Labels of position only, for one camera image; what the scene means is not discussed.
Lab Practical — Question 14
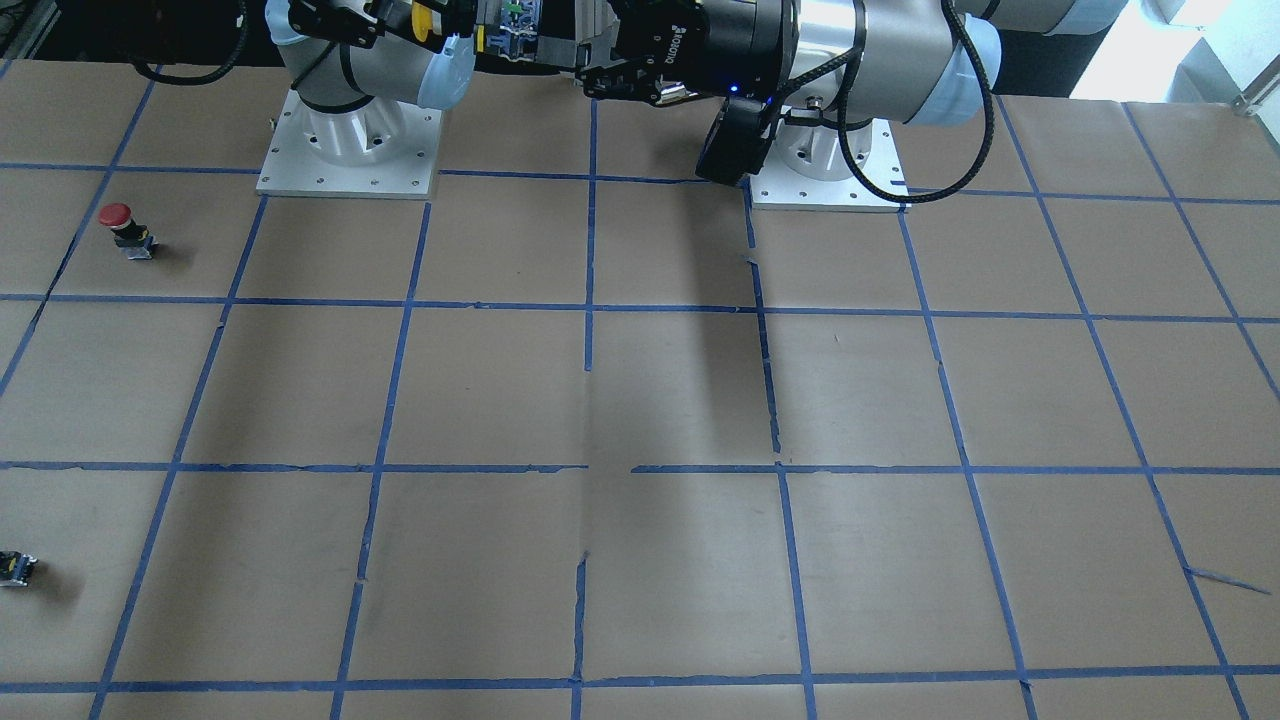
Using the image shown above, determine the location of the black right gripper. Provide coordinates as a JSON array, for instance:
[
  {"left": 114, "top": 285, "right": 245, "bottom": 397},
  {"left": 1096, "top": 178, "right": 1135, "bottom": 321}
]
[{"left": 288, "top": 1, "right": 421, "bottom": 49}]

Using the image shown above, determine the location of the green push button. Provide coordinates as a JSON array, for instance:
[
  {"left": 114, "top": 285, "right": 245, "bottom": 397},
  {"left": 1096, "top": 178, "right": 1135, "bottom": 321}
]
[{"left": 0, "top": 550, "right": 38, "bottom": 588}]

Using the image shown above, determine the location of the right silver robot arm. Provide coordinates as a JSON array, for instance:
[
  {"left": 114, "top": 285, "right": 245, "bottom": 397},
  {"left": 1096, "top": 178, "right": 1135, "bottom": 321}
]
[{"left": 265, "top": 1, "right": 476, "bottom": 114}]

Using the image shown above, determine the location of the yellow push button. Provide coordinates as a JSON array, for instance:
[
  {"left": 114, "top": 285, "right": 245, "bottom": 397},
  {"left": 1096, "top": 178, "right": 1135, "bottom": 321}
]
[{"left": 410, "top": 1, "right": 444, "bottom": 47}]

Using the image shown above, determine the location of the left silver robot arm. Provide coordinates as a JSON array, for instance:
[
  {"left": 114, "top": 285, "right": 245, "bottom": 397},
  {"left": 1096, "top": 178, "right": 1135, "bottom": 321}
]
[{"left": 573, "top": 1, "right": 1123, "bottom": 184}]

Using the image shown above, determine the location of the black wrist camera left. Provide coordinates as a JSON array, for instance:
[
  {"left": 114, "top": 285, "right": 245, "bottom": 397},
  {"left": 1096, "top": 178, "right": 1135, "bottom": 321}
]
[{"left": 695, "top": 96, "right": 778, "bottom": 186}]

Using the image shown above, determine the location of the red push button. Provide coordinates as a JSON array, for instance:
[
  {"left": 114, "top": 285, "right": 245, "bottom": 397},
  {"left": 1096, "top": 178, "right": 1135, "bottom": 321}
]
[{"left": 97, "top": 202, "right": 155, "bottom": 261}]

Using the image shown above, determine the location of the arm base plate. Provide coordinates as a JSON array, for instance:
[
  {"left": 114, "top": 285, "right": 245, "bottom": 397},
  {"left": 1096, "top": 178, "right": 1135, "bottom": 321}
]
[
  {"left": 256, "top": 91, "right": 445, "bottom": 200},
  {"left": 749, "top": 108, "right": 908, "bottom": 211}
]

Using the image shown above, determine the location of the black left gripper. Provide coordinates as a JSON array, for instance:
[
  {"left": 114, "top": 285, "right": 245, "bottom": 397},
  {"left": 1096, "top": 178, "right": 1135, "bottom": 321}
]
[{"left": 591, "top": 1, "right": 797, "bottom": 106}]

